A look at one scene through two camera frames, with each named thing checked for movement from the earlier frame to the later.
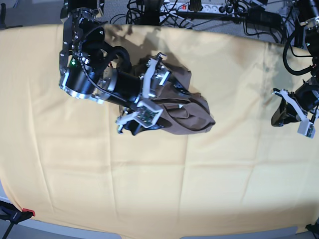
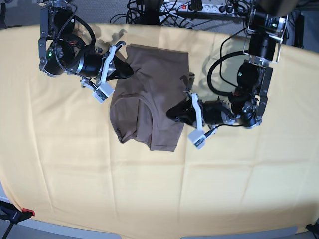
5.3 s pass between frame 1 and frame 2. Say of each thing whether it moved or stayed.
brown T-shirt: moved
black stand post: stayed
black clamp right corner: stayed
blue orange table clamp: stayed
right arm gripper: moved
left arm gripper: moved
